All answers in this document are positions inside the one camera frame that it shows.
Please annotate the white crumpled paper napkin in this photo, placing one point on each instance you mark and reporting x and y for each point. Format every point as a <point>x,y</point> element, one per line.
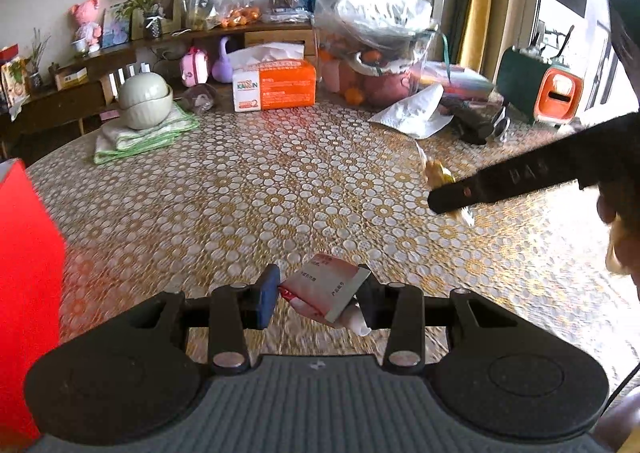
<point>410,113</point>

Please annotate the white sunglasses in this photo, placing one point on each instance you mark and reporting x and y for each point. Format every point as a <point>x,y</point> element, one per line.
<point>500,125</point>

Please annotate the small potted plant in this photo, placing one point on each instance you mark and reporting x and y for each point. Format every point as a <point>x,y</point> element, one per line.
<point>152,25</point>

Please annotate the orange fruit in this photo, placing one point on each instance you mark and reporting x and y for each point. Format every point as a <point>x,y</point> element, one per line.
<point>353,96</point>

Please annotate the vase with dry stems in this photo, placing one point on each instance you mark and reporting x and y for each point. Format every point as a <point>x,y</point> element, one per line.
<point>36,78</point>

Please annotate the pink toy case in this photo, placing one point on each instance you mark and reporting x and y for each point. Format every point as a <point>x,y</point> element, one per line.
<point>194,68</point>

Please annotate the yellow curtain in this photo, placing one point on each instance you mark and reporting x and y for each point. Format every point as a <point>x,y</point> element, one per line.
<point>480,8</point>

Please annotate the yellow snack wrapper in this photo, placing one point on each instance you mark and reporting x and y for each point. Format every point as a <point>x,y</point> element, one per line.
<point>437,173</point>

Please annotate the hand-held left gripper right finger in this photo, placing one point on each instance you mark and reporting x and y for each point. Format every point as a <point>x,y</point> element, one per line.
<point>375,303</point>

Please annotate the small white cup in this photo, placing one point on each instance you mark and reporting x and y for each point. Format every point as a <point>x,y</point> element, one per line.
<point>80,46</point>

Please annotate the plastic bag of oranges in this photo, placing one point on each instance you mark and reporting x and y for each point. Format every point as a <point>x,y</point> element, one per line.
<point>240,15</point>

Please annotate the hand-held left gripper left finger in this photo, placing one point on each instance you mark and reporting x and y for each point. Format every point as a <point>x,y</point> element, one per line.
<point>267,298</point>

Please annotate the wooden television cabinet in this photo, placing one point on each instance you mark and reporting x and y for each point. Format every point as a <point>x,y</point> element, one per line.
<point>55,105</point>

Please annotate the person's right hand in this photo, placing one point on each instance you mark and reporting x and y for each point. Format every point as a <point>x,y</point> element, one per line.
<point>625,253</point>

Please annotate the folded green towel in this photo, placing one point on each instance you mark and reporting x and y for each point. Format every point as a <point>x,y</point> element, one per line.
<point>145,140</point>

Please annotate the clear plastic container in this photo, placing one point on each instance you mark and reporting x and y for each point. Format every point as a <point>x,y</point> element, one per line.
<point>200,98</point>

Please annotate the clear plastic bag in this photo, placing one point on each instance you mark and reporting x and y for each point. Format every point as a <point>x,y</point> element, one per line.
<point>205,3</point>

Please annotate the orange tissue box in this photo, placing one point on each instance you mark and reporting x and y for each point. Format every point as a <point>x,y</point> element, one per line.
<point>280,88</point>

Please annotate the red cardboard box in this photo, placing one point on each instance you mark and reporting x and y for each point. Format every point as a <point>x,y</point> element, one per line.
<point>25,283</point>

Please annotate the wooden photo frame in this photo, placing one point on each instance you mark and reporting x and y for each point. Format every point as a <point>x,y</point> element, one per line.
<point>172,13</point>

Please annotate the red white tube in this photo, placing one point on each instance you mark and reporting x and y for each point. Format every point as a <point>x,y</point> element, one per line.
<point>325,288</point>

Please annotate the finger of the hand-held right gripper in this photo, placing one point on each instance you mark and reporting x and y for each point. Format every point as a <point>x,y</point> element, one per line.
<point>500,180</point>

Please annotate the clear bag of fruit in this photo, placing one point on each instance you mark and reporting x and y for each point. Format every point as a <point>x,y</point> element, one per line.
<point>375,33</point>

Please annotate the green orange utensil holder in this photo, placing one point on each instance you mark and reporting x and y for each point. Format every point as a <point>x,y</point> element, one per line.
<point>520,78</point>

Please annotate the stack of colourful books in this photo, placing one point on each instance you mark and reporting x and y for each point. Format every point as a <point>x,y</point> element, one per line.
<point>460,83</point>

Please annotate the pink plush doll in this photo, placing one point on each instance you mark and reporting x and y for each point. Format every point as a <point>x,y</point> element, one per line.
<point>86,20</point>

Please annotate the floral gift bag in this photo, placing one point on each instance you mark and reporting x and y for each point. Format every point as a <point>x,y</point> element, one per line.
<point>14,83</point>

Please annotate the small cardboard box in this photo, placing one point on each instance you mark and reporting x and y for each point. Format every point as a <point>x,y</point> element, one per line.
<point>71,78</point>

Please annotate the purple swan toy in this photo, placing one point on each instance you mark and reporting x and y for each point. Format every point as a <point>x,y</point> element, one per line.
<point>222,65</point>

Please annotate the blue picture card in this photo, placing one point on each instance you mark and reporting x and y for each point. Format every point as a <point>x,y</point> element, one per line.
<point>116,28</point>

